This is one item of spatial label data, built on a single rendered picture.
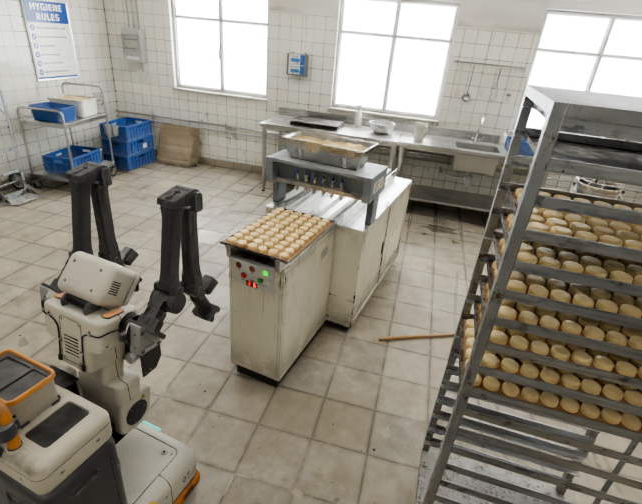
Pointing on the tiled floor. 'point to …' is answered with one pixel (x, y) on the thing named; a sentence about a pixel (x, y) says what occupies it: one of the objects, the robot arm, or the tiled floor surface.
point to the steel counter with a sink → (483, 144)
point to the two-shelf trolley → (65, 137)
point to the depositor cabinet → (359, 250)
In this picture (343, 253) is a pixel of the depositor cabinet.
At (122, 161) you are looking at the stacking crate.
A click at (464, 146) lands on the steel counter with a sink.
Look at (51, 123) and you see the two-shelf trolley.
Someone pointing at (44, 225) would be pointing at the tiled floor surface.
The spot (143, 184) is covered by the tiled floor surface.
